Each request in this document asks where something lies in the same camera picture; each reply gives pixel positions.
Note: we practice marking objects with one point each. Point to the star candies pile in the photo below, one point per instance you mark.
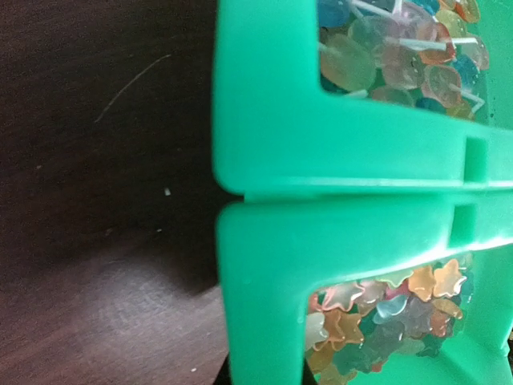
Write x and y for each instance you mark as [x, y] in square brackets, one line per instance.
[355, 327]

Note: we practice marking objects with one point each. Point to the green bin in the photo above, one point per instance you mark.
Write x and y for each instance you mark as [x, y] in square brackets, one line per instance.
[272, 256]

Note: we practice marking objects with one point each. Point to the lollipop candies pile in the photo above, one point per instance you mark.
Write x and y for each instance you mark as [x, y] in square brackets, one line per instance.
[411, 53]

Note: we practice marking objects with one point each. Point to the green bin compartment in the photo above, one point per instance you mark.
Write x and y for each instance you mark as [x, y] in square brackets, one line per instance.
[275, 130]

